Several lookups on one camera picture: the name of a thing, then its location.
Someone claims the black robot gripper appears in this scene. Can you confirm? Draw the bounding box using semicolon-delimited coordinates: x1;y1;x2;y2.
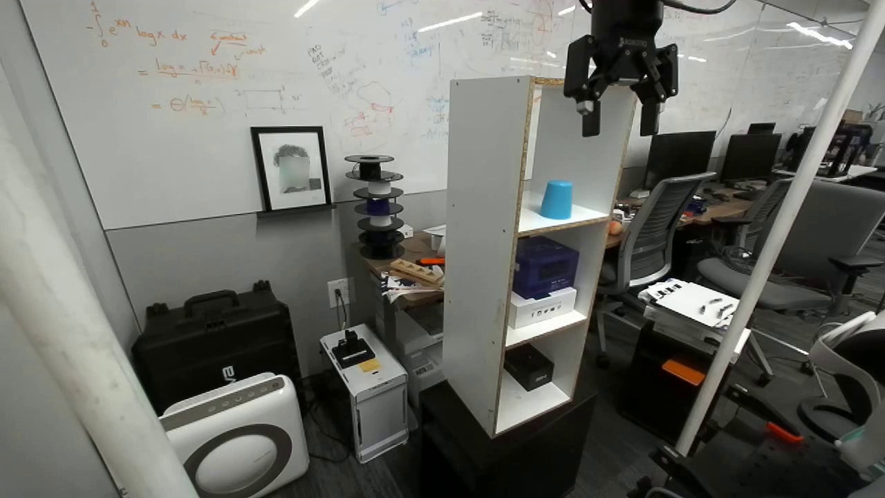
564;0;677;136

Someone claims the blue plastic cup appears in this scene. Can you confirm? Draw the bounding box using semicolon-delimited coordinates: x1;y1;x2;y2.
540;180;573;217

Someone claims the white wooden shelf unit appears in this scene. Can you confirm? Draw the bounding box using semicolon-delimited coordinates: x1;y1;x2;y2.
443;73;635;436

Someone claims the white box on shelf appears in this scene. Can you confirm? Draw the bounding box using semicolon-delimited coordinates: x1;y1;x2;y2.
510;288;576;328

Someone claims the black cabinet under shelf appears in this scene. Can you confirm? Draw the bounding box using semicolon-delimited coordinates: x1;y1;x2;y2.
418;385;597;498

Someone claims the black computer monitor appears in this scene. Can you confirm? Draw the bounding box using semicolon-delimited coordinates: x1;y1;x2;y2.
642;130;716;191
721;132;779;183

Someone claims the dark blue box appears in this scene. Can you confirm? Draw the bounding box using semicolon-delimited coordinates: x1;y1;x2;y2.
515;238;577;298

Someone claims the white tripod pole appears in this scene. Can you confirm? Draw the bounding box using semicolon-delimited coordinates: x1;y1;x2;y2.
676;0;885;457

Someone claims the dark grey office chair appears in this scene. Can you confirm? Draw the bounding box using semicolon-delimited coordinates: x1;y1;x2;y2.
698;180;885;310

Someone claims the cluttered wooden desk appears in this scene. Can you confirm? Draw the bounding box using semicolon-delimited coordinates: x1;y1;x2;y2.
359;228;445;306

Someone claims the stack of filament spools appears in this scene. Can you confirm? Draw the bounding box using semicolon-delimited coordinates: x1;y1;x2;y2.
349;155;405;259

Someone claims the small black box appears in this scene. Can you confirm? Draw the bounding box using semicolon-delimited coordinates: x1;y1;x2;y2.
504;342;552;390

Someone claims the framed portrait picture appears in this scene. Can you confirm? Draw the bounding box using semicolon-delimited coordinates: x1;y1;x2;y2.
250;125;333;212

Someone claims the black device on tower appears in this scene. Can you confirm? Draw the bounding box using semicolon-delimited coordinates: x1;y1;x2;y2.
333;328;373;367

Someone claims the white desktop computer tower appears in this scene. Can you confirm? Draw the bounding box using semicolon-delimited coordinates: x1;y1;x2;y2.
320;322;410;462

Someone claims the black hard carrying case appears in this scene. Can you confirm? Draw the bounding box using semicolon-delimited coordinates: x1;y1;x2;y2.
131;278;301;411

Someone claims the white round air purifier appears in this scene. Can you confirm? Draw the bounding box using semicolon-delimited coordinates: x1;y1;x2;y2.
160;374;310;498

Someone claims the white foreground pole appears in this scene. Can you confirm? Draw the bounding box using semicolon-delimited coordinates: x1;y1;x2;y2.
0;126;197;498

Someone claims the wall power outlet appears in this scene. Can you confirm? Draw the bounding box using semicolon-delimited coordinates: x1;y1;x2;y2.
326;275;352;306

